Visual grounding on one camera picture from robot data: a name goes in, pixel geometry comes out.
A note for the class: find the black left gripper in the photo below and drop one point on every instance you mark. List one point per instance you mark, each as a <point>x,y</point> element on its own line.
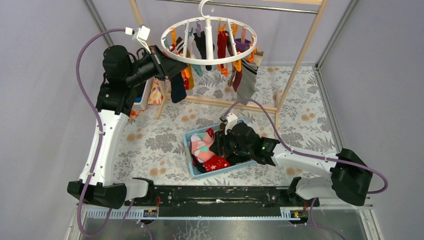
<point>157,62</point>

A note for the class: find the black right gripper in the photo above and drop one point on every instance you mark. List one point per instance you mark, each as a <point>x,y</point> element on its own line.
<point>219,141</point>

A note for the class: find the navy cream-cuffed sock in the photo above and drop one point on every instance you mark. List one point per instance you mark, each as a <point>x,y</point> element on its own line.
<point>178,91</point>

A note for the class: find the white round clip hanger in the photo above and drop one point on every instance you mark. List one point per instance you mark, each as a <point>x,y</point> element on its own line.
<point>177,40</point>

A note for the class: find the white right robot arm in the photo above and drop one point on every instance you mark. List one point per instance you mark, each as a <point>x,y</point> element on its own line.
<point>338,175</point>

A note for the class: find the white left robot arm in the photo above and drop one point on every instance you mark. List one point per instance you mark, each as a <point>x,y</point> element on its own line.
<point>124,79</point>

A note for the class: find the red snowflake sock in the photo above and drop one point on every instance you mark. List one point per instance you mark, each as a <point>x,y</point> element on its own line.
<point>215,163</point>

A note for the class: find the pink green patterned sock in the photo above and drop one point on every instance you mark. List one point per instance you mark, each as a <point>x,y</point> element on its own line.
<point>200,146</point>

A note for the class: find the orange floral cloth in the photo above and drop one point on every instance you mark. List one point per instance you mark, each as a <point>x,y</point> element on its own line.
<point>156,97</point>

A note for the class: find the blue plastic sock basket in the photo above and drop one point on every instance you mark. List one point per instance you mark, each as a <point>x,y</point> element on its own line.
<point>186,139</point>

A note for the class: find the black hanging sock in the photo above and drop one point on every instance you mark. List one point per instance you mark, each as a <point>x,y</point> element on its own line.
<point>200,41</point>

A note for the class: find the white plastic laundry basket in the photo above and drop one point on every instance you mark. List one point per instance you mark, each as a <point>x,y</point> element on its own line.
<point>141,102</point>

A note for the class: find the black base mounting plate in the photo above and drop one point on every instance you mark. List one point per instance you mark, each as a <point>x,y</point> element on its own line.
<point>222,201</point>

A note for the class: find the red hanging sock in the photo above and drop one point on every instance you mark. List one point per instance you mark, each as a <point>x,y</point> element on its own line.
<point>222,38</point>

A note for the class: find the grey hanging sock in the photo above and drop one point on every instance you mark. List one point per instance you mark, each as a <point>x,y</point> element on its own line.
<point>245,83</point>

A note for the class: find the floral table mat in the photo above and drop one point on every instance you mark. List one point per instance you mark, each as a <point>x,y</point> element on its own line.
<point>151,145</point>

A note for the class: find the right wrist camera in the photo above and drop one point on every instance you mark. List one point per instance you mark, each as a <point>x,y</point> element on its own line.
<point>229,120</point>

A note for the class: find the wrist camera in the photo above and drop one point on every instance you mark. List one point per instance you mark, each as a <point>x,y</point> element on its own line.
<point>229,120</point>
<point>139,35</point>

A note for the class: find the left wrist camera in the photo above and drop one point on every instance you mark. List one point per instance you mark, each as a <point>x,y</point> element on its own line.
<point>139,35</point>

